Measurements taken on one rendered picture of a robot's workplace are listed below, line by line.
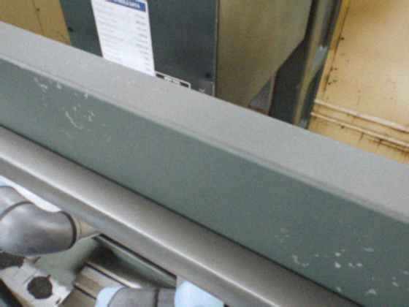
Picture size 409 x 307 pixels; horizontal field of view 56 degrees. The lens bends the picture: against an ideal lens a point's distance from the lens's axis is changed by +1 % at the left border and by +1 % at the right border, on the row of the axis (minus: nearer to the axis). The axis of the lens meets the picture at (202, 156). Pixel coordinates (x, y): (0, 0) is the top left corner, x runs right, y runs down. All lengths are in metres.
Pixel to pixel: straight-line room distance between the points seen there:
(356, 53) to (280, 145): 1.66
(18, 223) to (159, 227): 0.65
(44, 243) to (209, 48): 0.55
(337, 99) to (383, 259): 1.80
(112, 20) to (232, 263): 0.76
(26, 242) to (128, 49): 0.49
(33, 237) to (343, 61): 1.49
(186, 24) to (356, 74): 1.22
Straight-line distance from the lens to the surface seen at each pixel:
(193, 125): 0.22
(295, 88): 1.60
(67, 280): 1.94
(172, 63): 0.89
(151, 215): 0.29
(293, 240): 0.24
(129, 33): 0.93
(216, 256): 0.27
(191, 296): 0.60
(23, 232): 0.91
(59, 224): 0.92
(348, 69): 1.91
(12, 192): 0.98
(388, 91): 1.93
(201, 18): 0.79
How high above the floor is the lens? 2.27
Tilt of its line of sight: 45 degrees down
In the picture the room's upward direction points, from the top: straight up
